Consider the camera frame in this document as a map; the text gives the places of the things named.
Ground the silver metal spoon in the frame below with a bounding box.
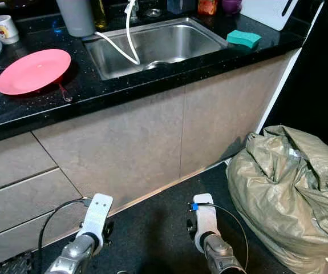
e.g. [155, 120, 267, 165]
[58, 82, 75, 103]

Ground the pink round plate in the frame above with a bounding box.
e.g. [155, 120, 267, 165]
[0, 49, 72, 96]

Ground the beige drawer front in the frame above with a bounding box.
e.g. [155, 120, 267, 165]
[0, 132, 59, 195]
[0, 168, 82, 240]
[0, 203, 90, 269]

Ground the beige cabinet door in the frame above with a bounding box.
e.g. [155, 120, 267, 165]
[33, 94, 185, 209]
[178, 49, 301, 178]

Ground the black ribbed floor mat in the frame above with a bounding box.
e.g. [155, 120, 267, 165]
[4, 251, 42, 274]

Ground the stainless steel sink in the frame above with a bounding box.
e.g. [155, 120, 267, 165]
[83, 17, 230, 80]

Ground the green sponge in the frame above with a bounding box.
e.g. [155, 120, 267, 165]
[226, 30, 262, 50]

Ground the yellow oil bottle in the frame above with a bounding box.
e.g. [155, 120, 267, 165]
[94, 0, 108, 29]

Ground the small round metal strainer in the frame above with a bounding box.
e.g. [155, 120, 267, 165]
[144, 7, 163, 18]

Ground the orange juice carton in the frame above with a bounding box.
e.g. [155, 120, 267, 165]
[197, 0, 218, 16]

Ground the dark translucent container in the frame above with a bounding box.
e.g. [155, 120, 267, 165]
[167, 0, 196, 15]

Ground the white tap fitting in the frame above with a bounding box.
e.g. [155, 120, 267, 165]
[127, 0, 140, 18]

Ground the purple cup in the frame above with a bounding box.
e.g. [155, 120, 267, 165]
[222, 0, 243, 14]

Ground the white mug with fruit print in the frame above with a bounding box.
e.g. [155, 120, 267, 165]
[0, 15, 19, 45]

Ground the white cutting board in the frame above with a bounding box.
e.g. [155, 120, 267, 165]
[240, 0, 304, 31]

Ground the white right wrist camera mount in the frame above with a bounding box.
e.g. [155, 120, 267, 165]
[191, 194, 220, 253]

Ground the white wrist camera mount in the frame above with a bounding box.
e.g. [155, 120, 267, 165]
[191, 194, 220, 253]
[79, 194, 114, 255]

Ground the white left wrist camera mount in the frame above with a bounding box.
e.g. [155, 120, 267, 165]
[79, 194, 114, 255]

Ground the white flexible hose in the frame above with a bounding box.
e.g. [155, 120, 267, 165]
[94, 0, 141, 65]

